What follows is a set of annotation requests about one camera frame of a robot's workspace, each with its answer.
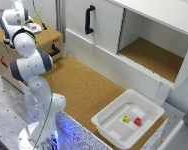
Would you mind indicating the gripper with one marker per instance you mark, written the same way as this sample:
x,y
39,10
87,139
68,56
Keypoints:
x,y
35,27

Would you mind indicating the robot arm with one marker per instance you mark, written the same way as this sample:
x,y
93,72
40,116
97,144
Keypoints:
x,y
34,66

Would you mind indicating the white sliding door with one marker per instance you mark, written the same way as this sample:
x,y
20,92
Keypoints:
x,y
105,26

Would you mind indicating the white cabinet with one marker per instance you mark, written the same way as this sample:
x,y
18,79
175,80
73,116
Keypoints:
x,y
104,63

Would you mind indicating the white plastic box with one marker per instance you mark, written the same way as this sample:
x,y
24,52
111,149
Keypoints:
x,y
107,125

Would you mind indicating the yellow block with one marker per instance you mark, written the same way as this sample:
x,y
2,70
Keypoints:
x,y
126,118

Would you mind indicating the pink block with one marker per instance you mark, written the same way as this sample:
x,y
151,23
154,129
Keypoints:
x,y
137,121

